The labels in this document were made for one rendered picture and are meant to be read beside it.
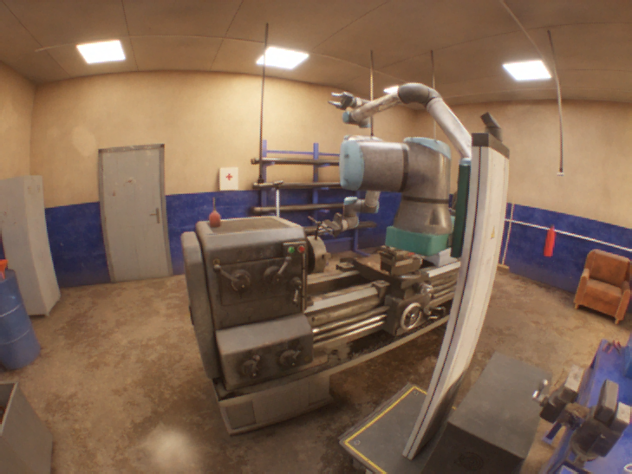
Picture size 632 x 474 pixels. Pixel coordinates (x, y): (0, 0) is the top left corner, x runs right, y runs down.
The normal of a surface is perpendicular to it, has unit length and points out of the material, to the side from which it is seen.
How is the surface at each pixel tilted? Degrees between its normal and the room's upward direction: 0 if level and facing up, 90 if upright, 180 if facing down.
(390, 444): 0
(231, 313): 90
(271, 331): 32
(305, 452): 0
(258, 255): 90
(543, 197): 90
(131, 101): 90
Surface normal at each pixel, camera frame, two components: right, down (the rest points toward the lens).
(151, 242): 0.49, 0.21
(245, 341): 0.28, -0.71
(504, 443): 0.02, -0.97
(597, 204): -0.87, 0.10
